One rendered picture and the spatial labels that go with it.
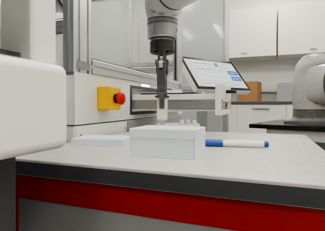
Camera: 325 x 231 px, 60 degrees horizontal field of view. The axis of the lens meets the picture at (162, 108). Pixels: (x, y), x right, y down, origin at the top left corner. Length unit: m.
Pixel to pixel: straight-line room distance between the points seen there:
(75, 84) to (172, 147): 0.39
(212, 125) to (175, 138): 1.58
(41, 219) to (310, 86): 0.99
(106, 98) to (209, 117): 1.28
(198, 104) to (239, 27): 3.50
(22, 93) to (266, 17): 4.24
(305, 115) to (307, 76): 0.15
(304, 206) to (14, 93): 0.35
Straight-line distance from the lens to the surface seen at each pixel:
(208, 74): 2.02
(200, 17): 2.85
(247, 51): 4.36
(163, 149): 0.51
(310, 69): 1.21
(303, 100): 1.22
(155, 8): 0.83
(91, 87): 0.86
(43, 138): 0.35
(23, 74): 0.33
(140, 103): 1.07
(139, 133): 0.52
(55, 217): 0.56
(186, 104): 1.01
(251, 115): 3.94
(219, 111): 0.96
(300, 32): 4.40
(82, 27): 0.85
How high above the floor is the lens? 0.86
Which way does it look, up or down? 1 degrees down
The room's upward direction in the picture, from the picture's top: straight up
